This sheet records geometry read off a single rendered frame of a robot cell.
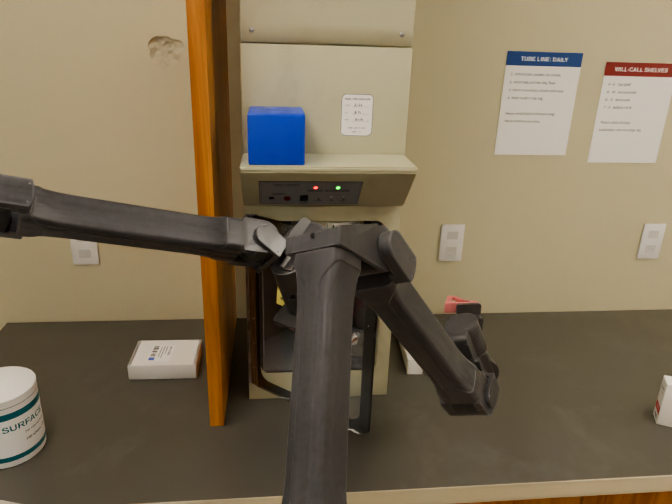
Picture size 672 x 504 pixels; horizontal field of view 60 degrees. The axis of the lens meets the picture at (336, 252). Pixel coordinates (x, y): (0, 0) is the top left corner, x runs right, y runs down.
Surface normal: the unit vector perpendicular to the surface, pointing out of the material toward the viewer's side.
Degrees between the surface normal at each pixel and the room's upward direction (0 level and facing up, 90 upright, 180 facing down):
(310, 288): 56
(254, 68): 90
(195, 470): 0
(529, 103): 90
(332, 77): 90
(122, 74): 90
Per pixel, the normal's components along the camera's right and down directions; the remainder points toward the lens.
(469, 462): 0.04, -0.93
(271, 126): 0.11, 0.37
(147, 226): 0.52, -0.32
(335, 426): 0.80, -0.18
